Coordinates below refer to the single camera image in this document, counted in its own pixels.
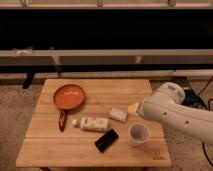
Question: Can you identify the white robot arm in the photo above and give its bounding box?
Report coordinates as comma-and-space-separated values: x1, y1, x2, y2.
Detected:
137, 82, 213, 144

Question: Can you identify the yellow sponge block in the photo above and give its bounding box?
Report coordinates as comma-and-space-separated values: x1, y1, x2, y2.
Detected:
128, 103, 139, 116

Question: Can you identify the orange frying pan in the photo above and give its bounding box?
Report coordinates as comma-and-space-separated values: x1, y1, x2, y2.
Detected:
53, 84, 86, 132

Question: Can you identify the white bottle lying down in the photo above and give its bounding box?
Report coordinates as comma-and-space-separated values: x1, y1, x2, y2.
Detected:
72, 117, 109, 132

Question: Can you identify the wooden table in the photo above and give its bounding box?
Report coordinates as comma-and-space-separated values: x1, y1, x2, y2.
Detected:
16, 79, 171, 168

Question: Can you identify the black smartphone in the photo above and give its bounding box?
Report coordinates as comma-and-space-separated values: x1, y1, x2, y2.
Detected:
95, 129, 118, 153

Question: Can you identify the white paper cup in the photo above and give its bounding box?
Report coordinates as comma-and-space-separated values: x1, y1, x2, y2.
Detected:
128, 123, 150, 146

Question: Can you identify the black power box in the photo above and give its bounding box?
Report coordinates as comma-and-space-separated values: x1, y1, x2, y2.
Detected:
183, 89, 199, 106

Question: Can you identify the black cable on floor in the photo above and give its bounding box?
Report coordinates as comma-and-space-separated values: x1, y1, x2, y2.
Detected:
195, 75, 213, 168

